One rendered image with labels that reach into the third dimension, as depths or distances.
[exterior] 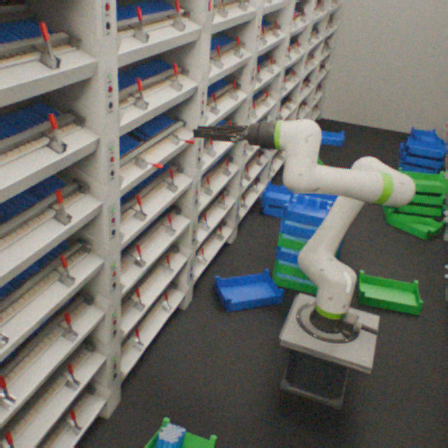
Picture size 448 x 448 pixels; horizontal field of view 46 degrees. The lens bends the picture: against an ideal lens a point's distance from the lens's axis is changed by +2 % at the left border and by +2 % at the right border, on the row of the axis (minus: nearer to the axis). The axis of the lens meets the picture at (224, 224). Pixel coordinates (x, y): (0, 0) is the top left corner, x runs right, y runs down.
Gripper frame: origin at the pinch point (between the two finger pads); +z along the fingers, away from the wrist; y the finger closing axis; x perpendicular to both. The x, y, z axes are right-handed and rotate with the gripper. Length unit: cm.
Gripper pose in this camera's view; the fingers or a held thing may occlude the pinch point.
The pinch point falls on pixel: (204, 132)
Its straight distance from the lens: 182.5
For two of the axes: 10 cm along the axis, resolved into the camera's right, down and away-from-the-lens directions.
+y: -3.5, 4.3, -8.3
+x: 0.6, 9.0, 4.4
